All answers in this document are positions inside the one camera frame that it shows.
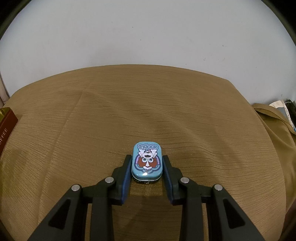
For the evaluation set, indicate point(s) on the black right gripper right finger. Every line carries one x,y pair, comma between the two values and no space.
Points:
206,208

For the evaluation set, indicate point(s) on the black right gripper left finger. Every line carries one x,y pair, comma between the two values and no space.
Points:
67,219

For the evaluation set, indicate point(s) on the small blue cartoon tin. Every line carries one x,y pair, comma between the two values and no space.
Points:
147,164

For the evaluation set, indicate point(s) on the brown cloth covered chair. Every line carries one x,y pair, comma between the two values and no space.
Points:
282,136

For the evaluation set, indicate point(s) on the gold tin tray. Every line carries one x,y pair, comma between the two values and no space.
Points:
8,122

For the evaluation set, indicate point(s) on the patterned beige curtain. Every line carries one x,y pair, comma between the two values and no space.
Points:
4,96

